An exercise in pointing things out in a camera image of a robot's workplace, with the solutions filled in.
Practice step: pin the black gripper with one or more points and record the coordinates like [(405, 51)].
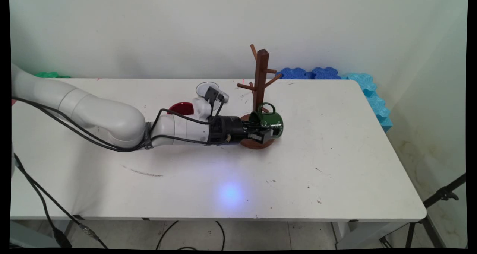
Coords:
[(227, 129)]

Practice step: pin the green enamel mug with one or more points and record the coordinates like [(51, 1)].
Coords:
[(274, 120)]

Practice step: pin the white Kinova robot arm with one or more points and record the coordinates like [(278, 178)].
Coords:
[(104, 121)]

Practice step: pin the brown wooden mug tree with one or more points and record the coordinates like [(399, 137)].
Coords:
[(259, 82)]

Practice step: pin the dark blue foam mat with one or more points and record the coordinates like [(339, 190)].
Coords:
[(294, 73), (326, 73)]

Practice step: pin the white enamel mug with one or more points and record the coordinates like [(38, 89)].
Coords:
[(201, 87)]

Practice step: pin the red enamel mug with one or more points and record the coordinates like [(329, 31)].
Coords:
[(182, 108)]

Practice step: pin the light blue foam mat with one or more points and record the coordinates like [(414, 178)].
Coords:
[(372, 94)]

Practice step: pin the black tripod stand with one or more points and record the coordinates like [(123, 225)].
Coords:
[(443, 194)]

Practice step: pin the green foam mat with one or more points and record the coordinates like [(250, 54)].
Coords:
[(50, 75)]

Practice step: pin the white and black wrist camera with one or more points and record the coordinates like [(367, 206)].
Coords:
[(203, 107)]

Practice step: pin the grey table leg frame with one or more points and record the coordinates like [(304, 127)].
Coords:
[(357, 235)]

